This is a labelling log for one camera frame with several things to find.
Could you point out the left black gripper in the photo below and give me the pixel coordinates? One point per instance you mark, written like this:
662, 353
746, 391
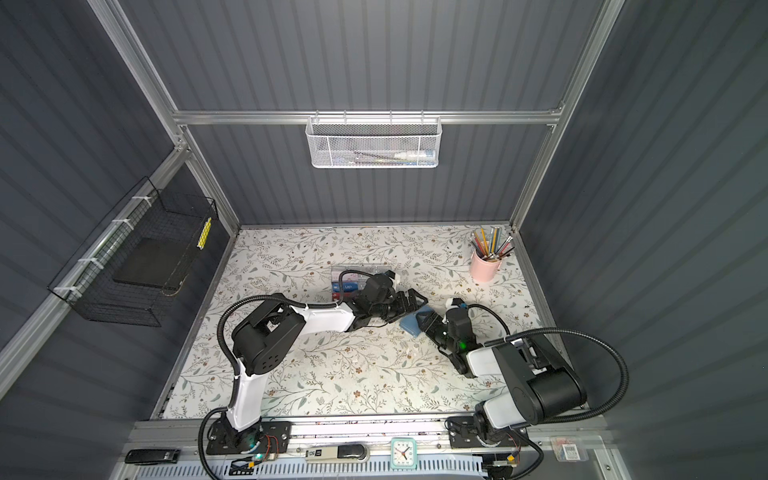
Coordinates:
413, 305

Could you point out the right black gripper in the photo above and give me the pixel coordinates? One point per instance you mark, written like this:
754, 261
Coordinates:
426, 325

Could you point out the blue leather card holder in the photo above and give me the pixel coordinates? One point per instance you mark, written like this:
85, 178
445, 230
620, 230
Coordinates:
411, 323

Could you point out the clear acrylic organizer box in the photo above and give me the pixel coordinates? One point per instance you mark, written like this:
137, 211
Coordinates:
360, 282

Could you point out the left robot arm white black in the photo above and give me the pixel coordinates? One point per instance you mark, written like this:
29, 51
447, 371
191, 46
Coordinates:
257, 332

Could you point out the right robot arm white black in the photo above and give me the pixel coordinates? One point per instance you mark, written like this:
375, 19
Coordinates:
540, 384

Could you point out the blue card in organizer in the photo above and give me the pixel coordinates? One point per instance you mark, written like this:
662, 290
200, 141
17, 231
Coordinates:
346, 288

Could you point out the pink card in organizer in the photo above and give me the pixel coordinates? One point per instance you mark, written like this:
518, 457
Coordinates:
345, 275

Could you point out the floral patterned table mat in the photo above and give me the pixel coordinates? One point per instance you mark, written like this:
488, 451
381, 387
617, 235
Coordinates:
375, 370

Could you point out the pink pencil cup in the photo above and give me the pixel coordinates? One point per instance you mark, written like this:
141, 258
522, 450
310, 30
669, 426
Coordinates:
481, 270

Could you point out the coloured pencils in cup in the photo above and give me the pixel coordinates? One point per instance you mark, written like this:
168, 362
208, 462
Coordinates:
492, 245

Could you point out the small teal desk clock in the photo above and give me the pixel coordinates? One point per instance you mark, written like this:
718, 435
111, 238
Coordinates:
403, 453

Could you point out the pens in white basket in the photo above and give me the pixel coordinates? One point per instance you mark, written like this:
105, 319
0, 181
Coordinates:
410, 157

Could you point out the small clear packet with label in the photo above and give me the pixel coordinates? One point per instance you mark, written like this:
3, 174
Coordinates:
568, 450

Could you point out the yellow tag on basket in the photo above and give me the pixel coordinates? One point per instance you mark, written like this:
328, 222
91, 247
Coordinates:
204, 233

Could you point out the black flat pad in basket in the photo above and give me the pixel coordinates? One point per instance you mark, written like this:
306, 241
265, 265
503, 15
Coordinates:
152, 263

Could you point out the black stapler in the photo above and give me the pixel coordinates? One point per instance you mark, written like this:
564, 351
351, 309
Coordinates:
152, 456

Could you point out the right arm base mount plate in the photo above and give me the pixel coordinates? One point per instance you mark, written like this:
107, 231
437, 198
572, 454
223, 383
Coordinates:
467, 432

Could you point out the silver black device on rail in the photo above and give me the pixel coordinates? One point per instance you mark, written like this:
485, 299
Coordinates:
342, 453

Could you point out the white wire mesh basket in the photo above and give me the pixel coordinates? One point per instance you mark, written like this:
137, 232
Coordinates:
331, 145

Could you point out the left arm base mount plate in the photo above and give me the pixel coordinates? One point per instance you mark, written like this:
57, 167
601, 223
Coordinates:
264, 437

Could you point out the black wire wall basket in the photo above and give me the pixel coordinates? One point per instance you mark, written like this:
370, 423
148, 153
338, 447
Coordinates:
86, 283

